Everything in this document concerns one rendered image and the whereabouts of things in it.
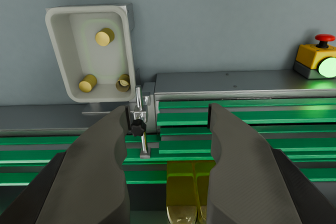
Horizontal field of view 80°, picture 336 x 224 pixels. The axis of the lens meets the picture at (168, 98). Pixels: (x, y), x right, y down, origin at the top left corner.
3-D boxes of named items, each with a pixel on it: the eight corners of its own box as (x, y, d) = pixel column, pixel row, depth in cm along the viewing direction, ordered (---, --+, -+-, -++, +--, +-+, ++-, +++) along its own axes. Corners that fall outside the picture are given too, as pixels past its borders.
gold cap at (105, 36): (99, 28, 50) (93, 31, 46) (113, 27, 50) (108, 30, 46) (101, 42, 51) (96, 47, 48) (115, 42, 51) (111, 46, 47)
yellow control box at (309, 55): (291, 68, 56) (307, 79, 50) (298, 41, 53) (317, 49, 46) (317, 68, 56) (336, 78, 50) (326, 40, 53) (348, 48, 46)
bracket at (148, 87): (144, 113, 56) (141, 128, 50) (141, 82, 52) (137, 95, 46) (157, 113, 56) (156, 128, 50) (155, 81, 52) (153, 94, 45)
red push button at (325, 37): (318, 51, 48) (323, 36, 46) (308, 46, 51) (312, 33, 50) (335, 50, 48) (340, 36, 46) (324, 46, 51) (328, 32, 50)
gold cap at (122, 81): (112, 86, 52) (116, 80, 56) (124, 94, 54) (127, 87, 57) (120, 77, 51) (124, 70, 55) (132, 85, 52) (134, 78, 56)
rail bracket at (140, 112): (142, 134, 51) (135, 175, 40) (135, 72, 43) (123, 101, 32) (154, 134, 51) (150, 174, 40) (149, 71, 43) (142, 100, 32)
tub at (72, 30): (82, 88, 59) (69, 103, 52) (60, 4, 49) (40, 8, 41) (141, 86, 59) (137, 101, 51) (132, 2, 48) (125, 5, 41)
